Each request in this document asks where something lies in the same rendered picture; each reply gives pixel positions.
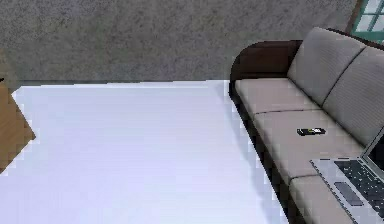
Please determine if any silver laptop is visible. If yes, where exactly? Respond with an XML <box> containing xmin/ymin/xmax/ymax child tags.
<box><xmin>309</xmin><ymin>126</ymin><xmax>384</xmax><ymax>224</ymax></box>

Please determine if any black remote control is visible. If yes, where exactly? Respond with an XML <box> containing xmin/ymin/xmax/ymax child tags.
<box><xmin>296</xmin><ymin>127</ymin><xmax>327</xmax><ymax>137</ymax></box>

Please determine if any brown wooden table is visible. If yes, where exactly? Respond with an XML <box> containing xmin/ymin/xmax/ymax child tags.
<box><xmin>0</xmin><ymin>77</ymin><xmax>37</xmax><ymax>174</ymax></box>

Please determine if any green framed window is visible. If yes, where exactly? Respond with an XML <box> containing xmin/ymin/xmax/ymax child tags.
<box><xmin>345</xmin><ymin>0</ymin><xmax>384</xmax><ymax>44</ymax></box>

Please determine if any grey cushioned brown sofa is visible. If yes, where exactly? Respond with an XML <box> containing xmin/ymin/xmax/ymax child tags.
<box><xmin>228</xmin><ymin>26</ymin><xmax>384</xmax><ymax>224</ymax></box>

